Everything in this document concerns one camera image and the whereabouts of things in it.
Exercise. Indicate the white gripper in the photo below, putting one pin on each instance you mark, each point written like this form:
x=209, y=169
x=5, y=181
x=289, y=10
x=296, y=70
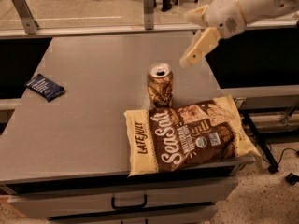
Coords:
x=224, y=13

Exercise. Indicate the orange soda can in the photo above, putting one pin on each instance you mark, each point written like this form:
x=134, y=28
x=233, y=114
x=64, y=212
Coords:
x=160, y=85

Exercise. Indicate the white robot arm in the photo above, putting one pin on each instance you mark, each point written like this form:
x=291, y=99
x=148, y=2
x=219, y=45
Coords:
x=256, y=10

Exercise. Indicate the brown sea salt chip bag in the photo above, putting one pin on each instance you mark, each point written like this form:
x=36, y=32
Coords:
x=168, y=139

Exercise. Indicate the black stand leg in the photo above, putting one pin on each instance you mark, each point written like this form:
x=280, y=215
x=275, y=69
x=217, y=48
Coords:
x=273, y=165

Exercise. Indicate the dark blue snack packet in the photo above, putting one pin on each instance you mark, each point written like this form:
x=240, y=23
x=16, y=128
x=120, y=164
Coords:
x=45, y=87

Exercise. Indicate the black plug on floor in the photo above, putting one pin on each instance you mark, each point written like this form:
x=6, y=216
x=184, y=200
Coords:
x=292, y=179

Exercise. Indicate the grey lower drawer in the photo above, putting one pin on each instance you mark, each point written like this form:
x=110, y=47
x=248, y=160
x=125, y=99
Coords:
x=176, y=215

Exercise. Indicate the grey drawer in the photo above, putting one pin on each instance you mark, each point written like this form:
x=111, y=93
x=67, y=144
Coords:
x=176, y=215
x=87, y=201

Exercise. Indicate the grey upper drawer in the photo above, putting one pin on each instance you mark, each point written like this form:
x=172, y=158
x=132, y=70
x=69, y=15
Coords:
x=87, y=201

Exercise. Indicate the middle metal railing post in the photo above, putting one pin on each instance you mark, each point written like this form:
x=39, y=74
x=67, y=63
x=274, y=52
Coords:
x=148, y=7

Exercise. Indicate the metal railing post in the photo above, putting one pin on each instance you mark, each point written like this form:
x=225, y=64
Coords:
x=148, y=7
x=29, y=24

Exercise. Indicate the left metal railing post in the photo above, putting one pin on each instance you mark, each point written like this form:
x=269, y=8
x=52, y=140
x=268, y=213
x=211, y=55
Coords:
x=29, y=24

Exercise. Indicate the black upper drawer handle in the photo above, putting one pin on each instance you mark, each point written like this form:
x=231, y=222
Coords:
x=129, y=203

